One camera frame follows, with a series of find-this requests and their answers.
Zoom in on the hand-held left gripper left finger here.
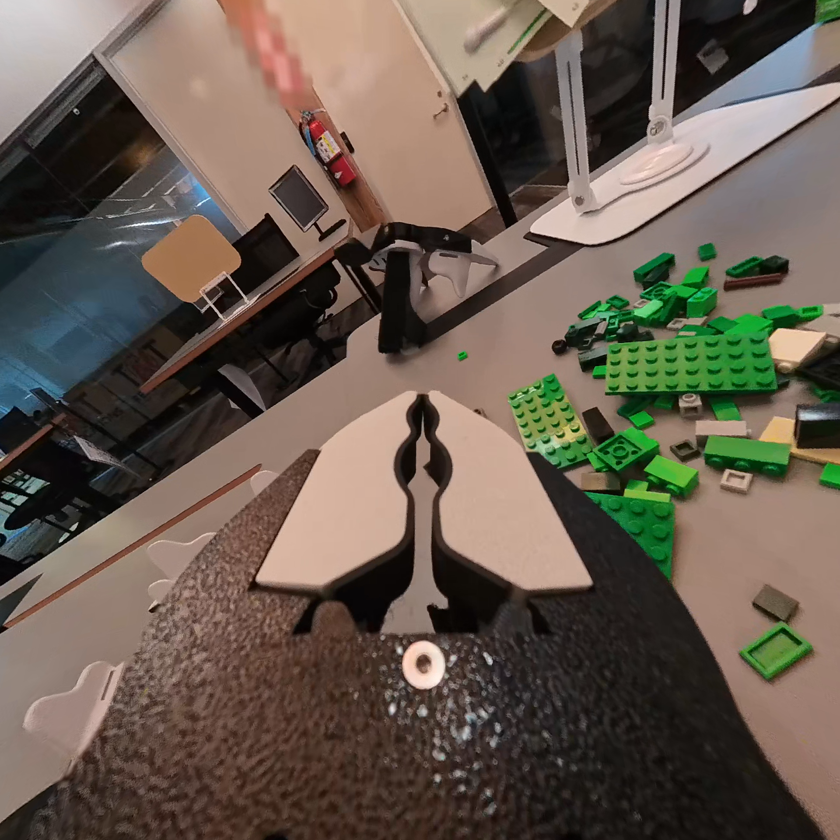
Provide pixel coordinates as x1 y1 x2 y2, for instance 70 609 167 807
255 392 421 634

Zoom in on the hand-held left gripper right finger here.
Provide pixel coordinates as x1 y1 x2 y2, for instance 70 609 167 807
423 392 595 634

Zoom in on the pile of green lego bricks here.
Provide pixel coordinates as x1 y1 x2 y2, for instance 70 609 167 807
507 243 840 683

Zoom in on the black and white object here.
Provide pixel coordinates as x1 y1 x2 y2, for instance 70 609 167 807
335 222 500 357

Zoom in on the wooden edged desk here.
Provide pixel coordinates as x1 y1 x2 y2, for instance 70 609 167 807
138 220 358 396

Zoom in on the black office chair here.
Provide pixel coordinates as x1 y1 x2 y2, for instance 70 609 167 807
231 213 342 342

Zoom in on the beige board stand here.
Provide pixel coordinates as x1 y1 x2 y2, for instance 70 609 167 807
141 214 252 322

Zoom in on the wooden pillar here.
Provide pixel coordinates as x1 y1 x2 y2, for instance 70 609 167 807
217 0 389 232

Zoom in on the small computer monitor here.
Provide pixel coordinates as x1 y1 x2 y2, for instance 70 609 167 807
268 164 347 242

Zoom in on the red fire extinguisher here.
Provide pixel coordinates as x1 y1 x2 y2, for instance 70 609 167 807
300 110 357 189

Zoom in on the white door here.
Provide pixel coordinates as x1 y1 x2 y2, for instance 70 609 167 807
108 0 500 231

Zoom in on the white book stand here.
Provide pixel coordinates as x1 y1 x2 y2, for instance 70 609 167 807
530 0 840 247

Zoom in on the glass partition wall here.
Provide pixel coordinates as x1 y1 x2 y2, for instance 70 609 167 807
0 66 244 592

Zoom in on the white cable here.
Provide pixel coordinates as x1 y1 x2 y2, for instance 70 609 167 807
462 3 509 53

